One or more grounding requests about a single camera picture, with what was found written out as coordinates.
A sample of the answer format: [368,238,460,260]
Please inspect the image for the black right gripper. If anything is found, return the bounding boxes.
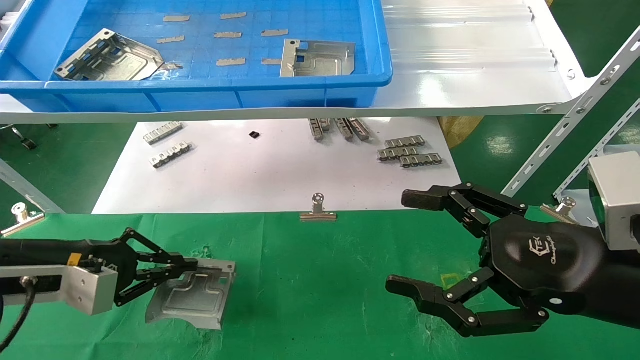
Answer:
[385,182,607,339]

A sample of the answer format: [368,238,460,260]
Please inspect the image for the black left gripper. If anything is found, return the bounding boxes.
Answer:
[82,228,200,307]

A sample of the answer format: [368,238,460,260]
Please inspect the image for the curved-edge sheet metal bracket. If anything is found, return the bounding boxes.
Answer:
[145,257,237,331]

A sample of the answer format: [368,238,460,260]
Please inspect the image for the green table cloth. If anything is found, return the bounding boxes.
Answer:
[0,209,640,360]

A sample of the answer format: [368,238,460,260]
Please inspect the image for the silver binder clip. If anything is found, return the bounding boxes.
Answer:
[300,193,338,223]
[540,197,577,225]
[1,202,45,238]

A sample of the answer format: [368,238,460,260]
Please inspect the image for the yellow-brown bag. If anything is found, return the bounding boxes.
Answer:
[437,116,485,150]

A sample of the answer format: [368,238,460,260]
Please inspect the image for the white paper sheet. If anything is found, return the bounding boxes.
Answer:
[92,118,462,215]

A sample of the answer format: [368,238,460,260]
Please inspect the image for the white metal shelf board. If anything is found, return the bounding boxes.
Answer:
[0,0,597,125]

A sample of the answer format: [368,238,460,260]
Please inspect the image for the blue plastic tray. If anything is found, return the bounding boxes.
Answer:
[0,0,394,114]

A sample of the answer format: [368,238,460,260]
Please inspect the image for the black caster wheel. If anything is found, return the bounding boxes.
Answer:
[11,127,39,151]

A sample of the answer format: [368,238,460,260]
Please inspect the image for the white perforated angle strut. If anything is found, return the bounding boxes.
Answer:
[552,99,640,202]
[501,26,640,197]

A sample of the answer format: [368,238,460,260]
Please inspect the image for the flat sheet metal plate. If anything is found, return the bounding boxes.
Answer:
[280,39,357,79]

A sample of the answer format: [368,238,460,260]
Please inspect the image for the white stacked panels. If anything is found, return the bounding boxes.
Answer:
[0,0,34,48]

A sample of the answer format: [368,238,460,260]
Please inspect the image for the black camera cable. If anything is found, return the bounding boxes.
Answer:
[0,276,39,353]

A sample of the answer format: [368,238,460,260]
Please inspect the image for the grey metal frame bar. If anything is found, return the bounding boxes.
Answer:
[0,160,67,215]

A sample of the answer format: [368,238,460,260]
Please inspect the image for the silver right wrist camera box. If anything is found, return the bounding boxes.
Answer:
[587,151,640,252]

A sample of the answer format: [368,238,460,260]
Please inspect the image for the sheet metal bracket blue clips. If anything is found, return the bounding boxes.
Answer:
[54,28,166,83]

